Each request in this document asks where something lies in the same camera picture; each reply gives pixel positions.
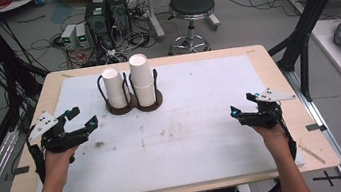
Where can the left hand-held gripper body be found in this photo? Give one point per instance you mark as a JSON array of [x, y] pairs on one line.
[[58, 140]]

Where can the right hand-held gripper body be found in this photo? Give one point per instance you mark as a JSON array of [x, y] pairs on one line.
[[268, 112]]

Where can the short stack of white paper cups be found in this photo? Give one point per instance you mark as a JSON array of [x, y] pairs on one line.
[[114, 87]]

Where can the tall stack of white paper cups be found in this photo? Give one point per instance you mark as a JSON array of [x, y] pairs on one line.
[[142, 79]]

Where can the person's left hand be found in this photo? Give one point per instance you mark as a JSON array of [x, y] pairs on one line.
[[57, 165]]

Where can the person's right hand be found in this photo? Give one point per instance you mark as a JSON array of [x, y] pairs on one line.
[[275, 140]]

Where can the black tape strip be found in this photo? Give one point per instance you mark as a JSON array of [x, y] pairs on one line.
[[20, 170], [315, 127]]

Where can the white table mat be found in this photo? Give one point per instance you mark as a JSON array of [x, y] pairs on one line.
[[181, 141]]

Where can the grey power supply unit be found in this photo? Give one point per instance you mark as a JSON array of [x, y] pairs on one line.
[[68, 38], [82, 36]]

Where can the black tape cross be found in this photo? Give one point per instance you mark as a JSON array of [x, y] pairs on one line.
[[327, 178]]

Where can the black computer tower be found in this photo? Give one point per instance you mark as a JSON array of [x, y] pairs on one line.
[[99, 25], [119, 12]]

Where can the black round stool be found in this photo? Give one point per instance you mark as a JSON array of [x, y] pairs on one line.
[[191, 5]]

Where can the grey metal table leg frame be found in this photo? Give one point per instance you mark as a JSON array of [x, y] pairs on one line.
[[153, 14]]

